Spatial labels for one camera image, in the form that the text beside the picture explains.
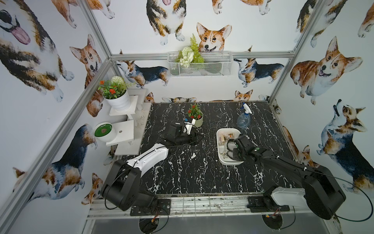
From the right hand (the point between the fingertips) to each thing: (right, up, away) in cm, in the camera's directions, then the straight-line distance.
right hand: (235, 152), depth 87 cm
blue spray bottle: (+13, +20, +23) cm, 33 cm away
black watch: (-2, +6, +8) cm, 10 cm away
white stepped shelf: (-62, +12, -3) cm, 63 cm away
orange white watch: (0, +9, +9) cm, 13 cm away
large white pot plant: (-65, +35, -11) cm, 75 cm away
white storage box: (-5, -3, +3) cm, 7 cm away
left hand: (-20, +12, -4) cm, 24 cm away
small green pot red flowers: (-24, +25, +13) cm, 37 cm away
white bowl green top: (-71, +14, -11) cm, 73 cm away
